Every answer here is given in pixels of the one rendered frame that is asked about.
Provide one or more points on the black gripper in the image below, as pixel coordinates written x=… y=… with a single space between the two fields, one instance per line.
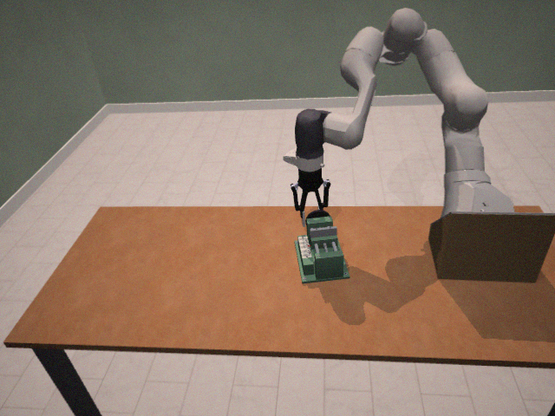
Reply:
x=310 y=187

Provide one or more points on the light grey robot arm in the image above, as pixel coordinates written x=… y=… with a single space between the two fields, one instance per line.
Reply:
x=467 y=186

